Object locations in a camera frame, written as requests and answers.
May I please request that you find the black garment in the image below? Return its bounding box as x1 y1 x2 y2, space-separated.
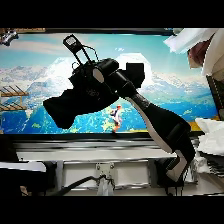
42 85 119 130

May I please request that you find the red garment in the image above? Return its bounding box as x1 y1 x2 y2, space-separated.
187 39 212 69

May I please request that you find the silver frame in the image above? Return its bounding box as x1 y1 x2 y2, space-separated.
0 133 224 196

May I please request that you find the black cable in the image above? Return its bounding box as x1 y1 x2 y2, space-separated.
49 175 116 196

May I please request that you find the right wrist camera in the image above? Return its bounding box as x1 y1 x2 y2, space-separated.
62 33 100 68

